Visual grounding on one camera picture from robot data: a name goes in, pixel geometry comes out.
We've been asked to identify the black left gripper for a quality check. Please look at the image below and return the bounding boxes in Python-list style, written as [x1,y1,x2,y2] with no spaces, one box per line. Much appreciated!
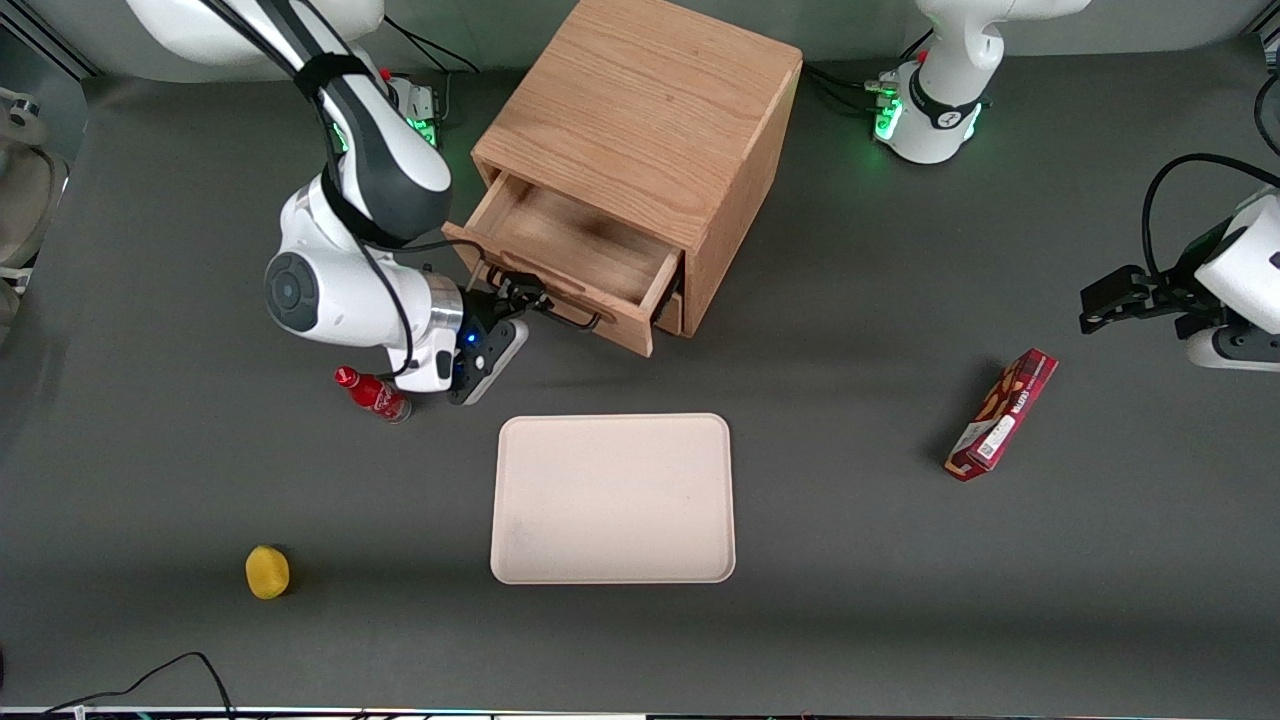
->
[1078,222,1246,343]

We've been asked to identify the black left arm base cables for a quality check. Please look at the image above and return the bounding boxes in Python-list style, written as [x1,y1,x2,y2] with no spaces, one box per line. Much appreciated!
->
[803,30,935,117]

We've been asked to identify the black right arm base cables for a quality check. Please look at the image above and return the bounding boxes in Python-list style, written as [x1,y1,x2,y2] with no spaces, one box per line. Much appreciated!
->
[383,18,482,123]

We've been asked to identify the beige rectangular tray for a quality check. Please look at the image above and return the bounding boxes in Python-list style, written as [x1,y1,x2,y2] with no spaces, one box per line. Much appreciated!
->
[489,413,737,586]

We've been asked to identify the wooden two-drawer cabinet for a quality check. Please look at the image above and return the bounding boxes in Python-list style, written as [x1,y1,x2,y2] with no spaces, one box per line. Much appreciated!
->
[471,0,805,340]

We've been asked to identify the black arm base cables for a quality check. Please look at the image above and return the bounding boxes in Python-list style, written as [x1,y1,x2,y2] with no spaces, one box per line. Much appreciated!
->
[803,30,935,117]
[383,18,482,123]

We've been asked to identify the red snack box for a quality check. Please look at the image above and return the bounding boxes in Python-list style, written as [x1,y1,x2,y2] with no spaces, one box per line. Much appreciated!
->
[944,348,1060,483]

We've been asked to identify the yellow lemon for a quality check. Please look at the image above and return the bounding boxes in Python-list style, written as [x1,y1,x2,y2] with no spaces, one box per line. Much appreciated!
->
[245,544,292,601]

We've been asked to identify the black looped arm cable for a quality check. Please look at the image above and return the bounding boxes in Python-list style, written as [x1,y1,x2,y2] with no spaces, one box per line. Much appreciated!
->
[1142,153,1280,283]

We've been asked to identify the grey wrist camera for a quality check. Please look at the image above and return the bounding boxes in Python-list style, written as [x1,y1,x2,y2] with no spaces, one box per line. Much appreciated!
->
[1186,324,1280,374]
[446,318,530,407]

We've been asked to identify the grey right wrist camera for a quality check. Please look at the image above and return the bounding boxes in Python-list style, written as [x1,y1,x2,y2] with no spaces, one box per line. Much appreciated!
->
[446,318,530,407]

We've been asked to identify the black metal drawer handle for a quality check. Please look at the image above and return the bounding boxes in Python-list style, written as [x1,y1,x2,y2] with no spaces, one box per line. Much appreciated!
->
[484,262,607,331]

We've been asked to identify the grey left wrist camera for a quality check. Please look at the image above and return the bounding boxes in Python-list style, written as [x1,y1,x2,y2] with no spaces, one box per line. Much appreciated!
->
[1186,324,1280,374]

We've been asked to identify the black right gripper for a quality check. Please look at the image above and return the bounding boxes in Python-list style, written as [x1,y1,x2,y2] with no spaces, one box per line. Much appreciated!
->
[457,274,552,347]

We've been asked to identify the small red cola bottle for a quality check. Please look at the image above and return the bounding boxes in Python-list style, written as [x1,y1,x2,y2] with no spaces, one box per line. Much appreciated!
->
[334,366,413,425]

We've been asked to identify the black cable along right arm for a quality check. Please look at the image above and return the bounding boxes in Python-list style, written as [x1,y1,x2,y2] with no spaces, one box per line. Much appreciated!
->
[205,0,491,381]

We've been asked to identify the black cable at table edge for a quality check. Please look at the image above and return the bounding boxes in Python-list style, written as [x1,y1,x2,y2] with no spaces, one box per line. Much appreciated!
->
[45,651,237,719]

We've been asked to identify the black curved cable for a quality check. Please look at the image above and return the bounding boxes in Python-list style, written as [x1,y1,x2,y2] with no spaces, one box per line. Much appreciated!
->
[1253,70,1280,158]

